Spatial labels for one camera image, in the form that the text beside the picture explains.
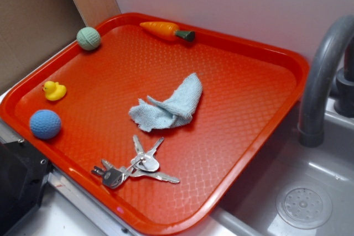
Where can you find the grey toy faucet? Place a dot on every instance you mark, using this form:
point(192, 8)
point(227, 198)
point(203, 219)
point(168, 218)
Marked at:
point(332, 64)

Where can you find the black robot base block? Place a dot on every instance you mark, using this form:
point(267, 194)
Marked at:
point(24, 174)

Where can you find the red plastic tray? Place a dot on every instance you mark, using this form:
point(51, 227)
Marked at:
point(248, 89)

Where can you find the light blue cloth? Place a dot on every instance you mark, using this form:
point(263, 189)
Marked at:
point(176, 111)

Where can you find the grey toy sink basin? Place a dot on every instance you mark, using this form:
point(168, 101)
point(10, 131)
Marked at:
point(289, 189)

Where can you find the brown cardboard panel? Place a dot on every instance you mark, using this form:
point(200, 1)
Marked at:
point(34, 30)

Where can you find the yellow rubber duck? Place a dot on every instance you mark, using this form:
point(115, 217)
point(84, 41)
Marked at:
point(54, 91)

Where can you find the silver key bunch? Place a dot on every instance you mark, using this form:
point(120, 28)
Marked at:
point(144, 164)

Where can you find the orange toy carrot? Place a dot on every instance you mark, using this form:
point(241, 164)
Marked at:
point(168, 31)

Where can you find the green rubber ball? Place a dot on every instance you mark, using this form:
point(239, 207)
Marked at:
point(88, 38)

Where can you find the blue rubber ball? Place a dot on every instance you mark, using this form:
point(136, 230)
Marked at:
point(45, 124)

